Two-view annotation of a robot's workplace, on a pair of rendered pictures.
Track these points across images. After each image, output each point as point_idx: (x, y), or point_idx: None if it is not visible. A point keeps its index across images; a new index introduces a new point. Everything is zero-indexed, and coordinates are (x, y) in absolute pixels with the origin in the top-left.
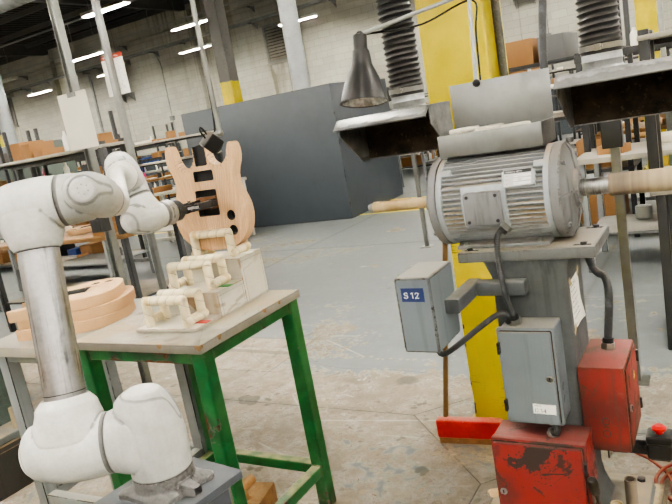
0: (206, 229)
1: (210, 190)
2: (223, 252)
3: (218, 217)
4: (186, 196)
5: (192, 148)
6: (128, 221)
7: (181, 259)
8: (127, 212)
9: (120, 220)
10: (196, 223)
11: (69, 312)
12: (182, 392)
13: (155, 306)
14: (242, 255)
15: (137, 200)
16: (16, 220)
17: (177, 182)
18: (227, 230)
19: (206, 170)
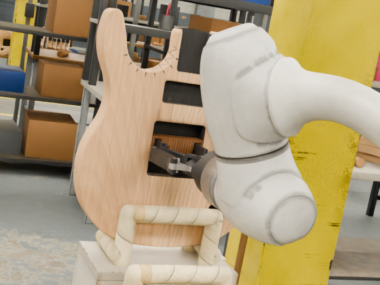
0: (152, 203)
1: (176, 124)
2: (137, 247)
3: (190, 183)
4: (129, 126)
5: (181, 31)
6: (301, 216)
7: (135, 271)
8: (304, 194)
9: (276, 210)
10: (133, 187)
11: None
12: None
13: None
14: (224, 264)
15: (292, 161)
16: None
17: (117, 91)
18: (221, 215)
19: (187, 83)
